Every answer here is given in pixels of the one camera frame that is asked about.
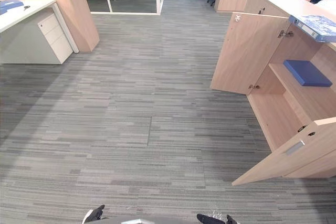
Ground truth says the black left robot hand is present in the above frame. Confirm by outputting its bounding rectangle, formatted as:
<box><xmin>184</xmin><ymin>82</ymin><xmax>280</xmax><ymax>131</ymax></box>
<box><xmin>83</xmin><ymin>204</ymin><xmax>106</xmax><ymax>224</ymax></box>

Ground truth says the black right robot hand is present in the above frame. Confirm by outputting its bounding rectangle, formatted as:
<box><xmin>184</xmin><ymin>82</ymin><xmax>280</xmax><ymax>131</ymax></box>
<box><xmin>196</xmin><ymin>214</ymin><xmax>240</xmax><ymax>224</ymax></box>

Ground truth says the blue marbled lever arch folder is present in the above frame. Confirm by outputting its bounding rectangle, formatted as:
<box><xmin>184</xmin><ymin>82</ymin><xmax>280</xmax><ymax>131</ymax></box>
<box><xmin>288</xmin><ymin>15</ymin><xmax>336</xmax><ymax>43</ymax></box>

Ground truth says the wood cabinet door with hinges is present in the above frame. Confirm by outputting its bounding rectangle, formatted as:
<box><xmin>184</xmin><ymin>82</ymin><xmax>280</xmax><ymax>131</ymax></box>
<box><xmin>210</xmin><ymin>12</ymin><xmax>291</xmax><ymax>95</ymax></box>

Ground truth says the plain blue folder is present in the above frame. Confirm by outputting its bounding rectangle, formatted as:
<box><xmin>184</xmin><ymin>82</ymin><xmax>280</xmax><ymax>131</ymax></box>
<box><xmin>282</xmin><ymin>59</ymin><xmax>333</xmax><ymax>88</ymax></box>

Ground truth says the light wood office cabinet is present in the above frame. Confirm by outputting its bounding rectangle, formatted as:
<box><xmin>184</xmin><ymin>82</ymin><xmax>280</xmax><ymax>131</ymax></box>
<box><xmin>210</xmin><ymin>0</ymin><xmax>336</xmax><ymax>186</ymax></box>

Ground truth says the blue folder on desk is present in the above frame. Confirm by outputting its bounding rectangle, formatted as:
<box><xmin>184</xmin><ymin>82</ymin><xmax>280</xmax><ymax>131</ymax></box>
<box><xmin>0</xmin><ymin>0</ymin><xmax>24</xmax><ymax>15</ymax></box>

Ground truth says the wood reception desk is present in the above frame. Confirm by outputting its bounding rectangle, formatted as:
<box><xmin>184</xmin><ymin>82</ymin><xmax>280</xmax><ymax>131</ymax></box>
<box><xmin>0</xmin><ymin>0</ymin><xmax>100</xmax><ymax>65</ymax></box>

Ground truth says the wood cabinet door with handle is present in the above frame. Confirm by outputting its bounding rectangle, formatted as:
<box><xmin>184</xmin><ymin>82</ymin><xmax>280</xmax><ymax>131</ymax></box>
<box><xmin>232</xmin><ymin>116</ymin><xmax>336</xmax><ymax>186</ymax></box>

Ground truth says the silver cabinet door handle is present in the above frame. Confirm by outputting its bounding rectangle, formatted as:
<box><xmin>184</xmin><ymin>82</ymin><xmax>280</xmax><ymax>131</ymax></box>
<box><xmin>285</xmin><ymin>140</ymin><xmax>306</xmax><ymax>156</ymax></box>

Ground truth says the white drawer pedestal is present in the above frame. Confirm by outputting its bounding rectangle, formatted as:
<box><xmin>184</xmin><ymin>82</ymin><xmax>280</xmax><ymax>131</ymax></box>
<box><xmin>37</xmin><ymin>12</ymin><xmax>74</xmax><ymax>65</ymax></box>

